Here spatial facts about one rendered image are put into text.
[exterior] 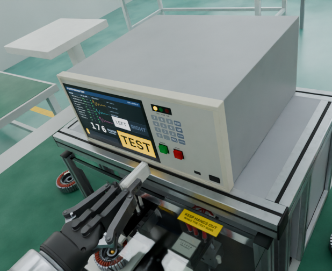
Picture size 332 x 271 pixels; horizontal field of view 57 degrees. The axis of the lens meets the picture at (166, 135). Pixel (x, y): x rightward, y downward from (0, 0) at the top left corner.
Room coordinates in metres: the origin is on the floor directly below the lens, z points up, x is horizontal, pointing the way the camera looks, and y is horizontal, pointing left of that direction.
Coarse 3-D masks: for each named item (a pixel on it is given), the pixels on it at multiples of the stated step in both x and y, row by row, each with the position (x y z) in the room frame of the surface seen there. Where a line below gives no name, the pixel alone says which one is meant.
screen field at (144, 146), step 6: (120, 132) 0.60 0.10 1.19; (120, 138) 0.60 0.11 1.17; (126, 138) 0.59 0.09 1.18; (132, 138) 0.57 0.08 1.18; (138, 138) 0.56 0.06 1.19; (126, 144) 0.59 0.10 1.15; (132, 144) 0.58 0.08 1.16; (138, 144) 0.56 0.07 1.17; (144, 144) 0.55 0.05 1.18; (150, 144) 0.53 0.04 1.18; (138, 150) 0.57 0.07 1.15; (144, 150) 0.55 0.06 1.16; (150, 150) 0.54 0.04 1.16
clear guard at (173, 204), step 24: (168, 216) 0.43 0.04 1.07; (216, 216) 0.39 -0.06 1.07; (144, 240) 0.38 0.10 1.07; (168, 240) 0.37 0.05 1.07; (192, 240) 0.35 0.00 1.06; (216, 240) 0.34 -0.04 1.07; (240, 240) 0.33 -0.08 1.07; (264, 240) 0.31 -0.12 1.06; (120, 264) 0.35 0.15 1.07; (144, 264) 0.33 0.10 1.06; (168, 264) 0.32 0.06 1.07; (192, 264) 0.31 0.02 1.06; (216, 264) 0.30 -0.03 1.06; (240, 264) 0.28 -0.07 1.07
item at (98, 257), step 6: (126, 240) 0.58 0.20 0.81; (120, 246) 0.58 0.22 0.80; (102, 252) 0.57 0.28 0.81; (108, 252) 0.56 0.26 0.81; (96, 258) 0.55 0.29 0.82; (102, 258) 0.54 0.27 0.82; (108, 258) 0.55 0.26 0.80; (114, 258) 0.55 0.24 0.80; (96, 264) 0.53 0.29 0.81; (102, 264) 0.52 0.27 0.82; (108, 264) 0.52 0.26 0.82; (102, 270) 0.52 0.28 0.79
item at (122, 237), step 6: (138, 198) 0.69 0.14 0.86; (144, 198) 0.68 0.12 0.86; (138, 204) 0.66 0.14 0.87; (144, 204) 0.66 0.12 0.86; (150, 204) 0.65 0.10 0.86; (144, 210) 0.64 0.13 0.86; (132, 216) 0.61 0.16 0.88; (138, 216) 0.62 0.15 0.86; (132, 222) 0.60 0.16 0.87; (138, 222) 0.61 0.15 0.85; (126, 228) 0.58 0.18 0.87; (132, 228) 0.59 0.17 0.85; (126, 234) 0.57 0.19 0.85; (120, 240) 0.57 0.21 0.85
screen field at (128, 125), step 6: (114, 120) 0.60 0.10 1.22; (120, 120) 0.59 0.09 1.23; (126, 120) 0.57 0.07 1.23; (120, 126) 0.59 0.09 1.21; (126, 126) 0.58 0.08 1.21; (132, 126) 0.56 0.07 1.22; (138, 126) 0.55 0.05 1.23; (144, 126) 0.53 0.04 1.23; (138, 132) 0.55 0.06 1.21; (144, 132) 0.54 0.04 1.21
